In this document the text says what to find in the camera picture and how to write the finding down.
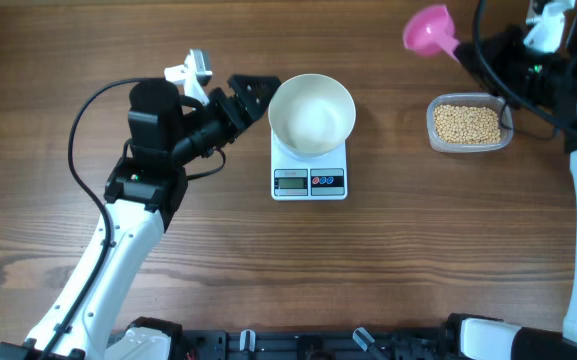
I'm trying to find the pink plastic scoop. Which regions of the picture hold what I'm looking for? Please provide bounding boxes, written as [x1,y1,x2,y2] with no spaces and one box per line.
[402,4,460,62]

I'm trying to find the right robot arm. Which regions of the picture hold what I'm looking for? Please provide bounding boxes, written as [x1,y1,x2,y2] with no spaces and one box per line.
[454,1,577,359]

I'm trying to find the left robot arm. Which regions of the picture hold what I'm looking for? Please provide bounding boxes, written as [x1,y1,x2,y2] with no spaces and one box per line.
[0,75,281,359]

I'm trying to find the white bowl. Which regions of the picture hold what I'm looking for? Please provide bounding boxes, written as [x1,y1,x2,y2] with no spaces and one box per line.
[268,74,357,157]

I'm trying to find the white digital kitchen scale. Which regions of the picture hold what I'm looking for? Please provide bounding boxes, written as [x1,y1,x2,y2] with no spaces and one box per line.
[270,132,349,201]

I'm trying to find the clear plastic container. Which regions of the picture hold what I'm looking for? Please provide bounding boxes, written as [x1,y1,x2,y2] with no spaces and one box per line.
[426,93,514,153]

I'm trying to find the yellow soybeans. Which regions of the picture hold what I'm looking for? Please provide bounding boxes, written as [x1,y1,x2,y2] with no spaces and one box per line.
[433,105,501,145]

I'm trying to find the black left camera cable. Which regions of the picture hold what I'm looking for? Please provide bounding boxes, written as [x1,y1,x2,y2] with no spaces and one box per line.
[35,77,228,360]

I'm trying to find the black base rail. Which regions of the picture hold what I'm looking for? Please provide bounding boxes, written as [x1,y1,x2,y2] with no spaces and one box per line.
[180,328,455,360]

